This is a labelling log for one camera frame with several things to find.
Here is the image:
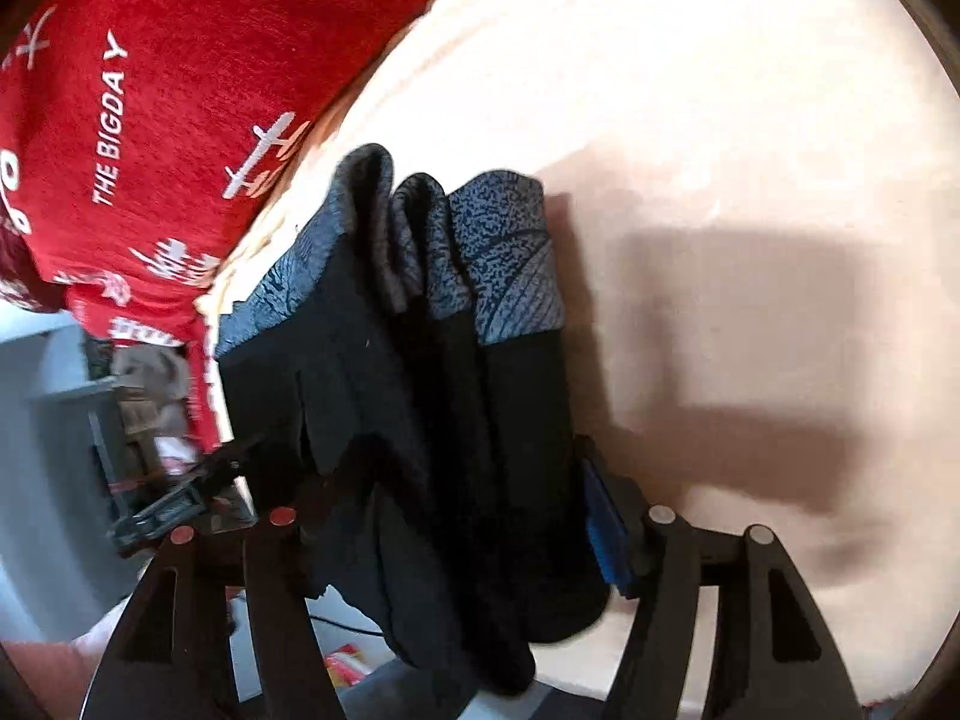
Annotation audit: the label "beige bed sheet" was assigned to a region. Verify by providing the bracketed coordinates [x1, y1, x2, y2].
[195, 0, 960, 713]

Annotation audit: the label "dark pants with patterned waistband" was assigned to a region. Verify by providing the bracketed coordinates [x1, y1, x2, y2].
[214, 142, 612, 697]

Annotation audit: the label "colourful packets on floor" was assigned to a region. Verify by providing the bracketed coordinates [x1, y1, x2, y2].
[322, 641, 380, 692]

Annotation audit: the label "person's left forearm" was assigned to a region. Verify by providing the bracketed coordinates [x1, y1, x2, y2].
[0, 607, 136, 720]

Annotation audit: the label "brown cloth bundle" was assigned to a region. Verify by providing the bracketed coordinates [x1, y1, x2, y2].
[111, 345, 197, 481]

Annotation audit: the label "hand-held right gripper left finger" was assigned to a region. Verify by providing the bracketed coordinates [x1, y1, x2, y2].
[82, 506, 347, 720]

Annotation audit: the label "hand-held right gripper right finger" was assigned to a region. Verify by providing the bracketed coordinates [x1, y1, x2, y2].
[576, 435, 863, 720]

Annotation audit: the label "black cable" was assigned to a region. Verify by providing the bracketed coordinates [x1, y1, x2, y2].
[307, 611, 385, 636]

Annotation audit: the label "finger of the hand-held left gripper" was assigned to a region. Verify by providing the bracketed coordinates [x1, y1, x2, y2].
[196, 435, 265, 482]

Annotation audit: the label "red printed blanket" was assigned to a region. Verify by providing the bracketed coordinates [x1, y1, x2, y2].
[0, 0, 526, 470]

